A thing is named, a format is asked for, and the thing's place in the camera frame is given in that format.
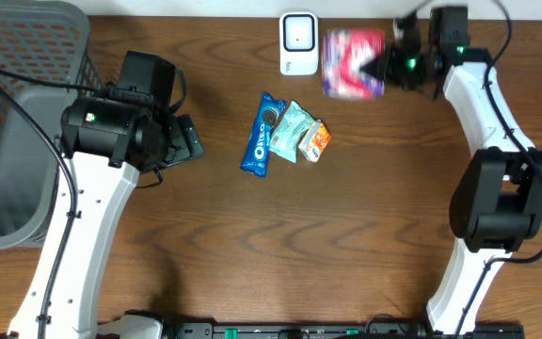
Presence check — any purple red Carefree pack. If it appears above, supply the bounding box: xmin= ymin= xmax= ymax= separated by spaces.
xmin=322 ymin=29 xmax=385 ymax=100

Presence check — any orange small carton box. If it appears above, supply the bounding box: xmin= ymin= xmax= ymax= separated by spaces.
xmin=298 ymin=120 xmax=331 ymax=162

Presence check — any mint green snack packet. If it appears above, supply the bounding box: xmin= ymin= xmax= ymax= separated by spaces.
xmin=270 ymin=101 xmax=314 ymax=163

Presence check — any blue Oreo packet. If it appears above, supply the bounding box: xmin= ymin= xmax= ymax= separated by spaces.
xmin=240 ymin=92 xmax=286 ymax=177

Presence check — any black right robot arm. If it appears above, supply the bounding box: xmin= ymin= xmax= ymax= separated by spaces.
xmin=360 ymin=6 xmax=542 ymax=338

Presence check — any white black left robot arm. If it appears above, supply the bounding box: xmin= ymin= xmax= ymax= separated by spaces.
xmin=7 ymin=51 xmax=203 ymax=338

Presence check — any dark grey plastic basket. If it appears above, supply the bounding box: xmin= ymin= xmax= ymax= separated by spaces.
xmin=0 ymin=1 xmax=103 ymax=250

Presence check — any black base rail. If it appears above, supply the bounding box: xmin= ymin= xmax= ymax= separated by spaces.
xmin=165 ymin=320 xmax=526 ymax=339

